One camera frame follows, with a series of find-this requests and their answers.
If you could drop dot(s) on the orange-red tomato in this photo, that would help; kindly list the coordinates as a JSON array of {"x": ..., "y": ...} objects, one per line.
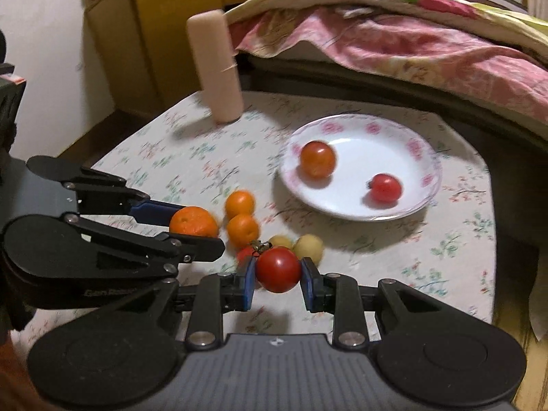
[{"x": 317, "y": 159}]

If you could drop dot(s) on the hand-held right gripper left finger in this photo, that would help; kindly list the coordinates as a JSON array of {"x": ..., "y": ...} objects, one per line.
[{"x": 247, "y": 284}]

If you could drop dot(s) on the pink floral quilt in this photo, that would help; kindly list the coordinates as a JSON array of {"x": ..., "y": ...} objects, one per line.
[{"x": 385, "y": 38}]

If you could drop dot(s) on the white floral plate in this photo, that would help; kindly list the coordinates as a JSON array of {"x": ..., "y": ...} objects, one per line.
[{"x": 355, "y": 145}]

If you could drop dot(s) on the red tomato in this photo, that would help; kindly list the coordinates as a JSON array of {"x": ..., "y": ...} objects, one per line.
[
  {"x": 385, "y": 189},
  {"x": 278, "y": 270},
  {"x": 245, "y": 255}
]

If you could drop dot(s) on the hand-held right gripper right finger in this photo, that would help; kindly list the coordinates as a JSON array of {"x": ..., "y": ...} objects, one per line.
[{"x": 307, "y": 287}]

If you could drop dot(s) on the small yellow fruit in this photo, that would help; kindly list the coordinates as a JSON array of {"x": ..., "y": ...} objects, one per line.
[
  {"x": 309, "y": 246},
  {"x": 280, "y": 242}
]

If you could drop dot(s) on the orange mandarin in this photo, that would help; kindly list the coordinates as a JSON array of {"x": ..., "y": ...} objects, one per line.
[
  {"x": 242, "y": 231},
  {"x": 239, "y": 204},
  {"x": 193, "y": 222}
]

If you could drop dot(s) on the floral tablecloth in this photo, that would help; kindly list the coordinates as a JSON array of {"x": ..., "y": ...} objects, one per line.
[{"x": 428, "y": 257}]

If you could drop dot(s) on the yellow wooden cabinet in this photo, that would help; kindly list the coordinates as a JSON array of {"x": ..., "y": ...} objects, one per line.
[{"x": 158, "y": 43}]

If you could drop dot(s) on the dark bed frame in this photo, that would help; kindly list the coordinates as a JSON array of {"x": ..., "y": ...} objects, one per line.
[{"x": 471, "y": 111}]

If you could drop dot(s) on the pink cylindrical bottle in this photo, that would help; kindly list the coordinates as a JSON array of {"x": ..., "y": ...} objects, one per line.
[{"x": 216, "y": 66}]

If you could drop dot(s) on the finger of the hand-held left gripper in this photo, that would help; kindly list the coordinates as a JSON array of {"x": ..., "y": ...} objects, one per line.
[
  {"x": 201, "y": 248},
  {"x": 150, "y": 210}
]

